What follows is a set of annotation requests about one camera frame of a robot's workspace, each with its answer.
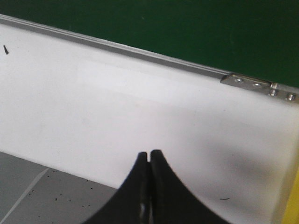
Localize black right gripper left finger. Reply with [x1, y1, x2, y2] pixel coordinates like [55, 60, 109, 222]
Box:
[84, 152, 151, 224]

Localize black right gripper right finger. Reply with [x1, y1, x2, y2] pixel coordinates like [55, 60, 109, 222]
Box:
[150, 150, 228, 224]

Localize yellow plastic tray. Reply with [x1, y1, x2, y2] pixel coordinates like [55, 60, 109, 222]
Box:
[282, 170, 299, 224]

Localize small black screw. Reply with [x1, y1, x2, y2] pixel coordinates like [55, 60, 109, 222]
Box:
[3, 45, 9, 55]

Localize green conveyor belt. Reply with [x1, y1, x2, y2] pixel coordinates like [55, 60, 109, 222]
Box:
[0, 0, 299, 87]

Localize aluminium conveyor frame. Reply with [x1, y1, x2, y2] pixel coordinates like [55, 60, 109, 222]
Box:
[0, 14, 299, 104]

